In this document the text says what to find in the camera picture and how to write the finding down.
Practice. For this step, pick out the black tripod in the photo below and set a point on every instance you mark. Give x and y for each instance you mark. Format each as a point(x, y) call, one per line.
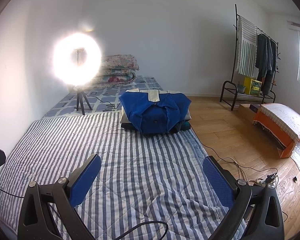
point(81, 99)

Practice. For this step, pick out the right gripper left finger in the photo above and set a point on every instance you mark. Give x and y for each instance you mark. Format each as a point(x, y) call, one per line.
point(81, 180)

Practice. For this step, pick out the yellow box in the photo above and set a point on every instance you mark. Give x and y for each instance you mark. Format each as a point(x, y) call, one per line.
point(252, 86)

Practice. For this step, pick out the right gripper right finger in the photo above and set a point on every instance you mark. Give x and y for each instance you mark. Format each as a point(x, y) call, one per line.
point(222, 182)

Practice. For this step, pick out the striped hanging towel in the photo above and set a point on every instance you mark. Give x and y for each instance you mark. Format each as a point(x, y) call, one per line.
point(246, 52)

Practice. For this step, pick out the dark navy folded garment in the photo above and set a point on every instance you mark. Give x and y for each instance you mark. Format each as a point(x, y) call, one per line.
point(181, 126)

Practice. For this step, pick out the striped blue white quilt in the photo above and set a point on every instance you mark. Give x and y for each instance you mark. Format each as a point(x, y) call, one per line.
point(157, 181)

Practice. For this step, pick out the beige and blue jacket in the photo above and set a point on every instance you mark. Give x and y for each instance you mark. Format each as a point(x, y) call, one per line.
point(154, 111)

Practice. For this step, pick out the dark hanging clothes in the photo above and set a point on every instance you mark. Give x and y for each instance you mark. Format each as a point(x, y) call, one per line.
point(266, 62)

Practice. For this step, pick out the folded floral comforter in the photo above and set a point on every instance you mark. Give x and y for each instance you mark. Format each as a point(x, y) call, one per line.
point(115, 70)

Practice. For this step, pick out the ring light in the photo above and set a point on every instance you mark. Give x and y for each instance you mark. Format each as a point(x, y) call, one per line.
point(76, 59)

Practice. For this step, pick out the checkered blue bed sheet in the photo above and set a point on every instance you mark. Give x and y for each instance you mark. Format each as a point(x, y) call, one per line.
point(100, 100)

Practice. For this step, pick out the black clothes rack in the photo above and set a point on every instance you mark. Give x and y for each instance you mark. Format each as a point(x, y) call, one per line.
point(254, 68)

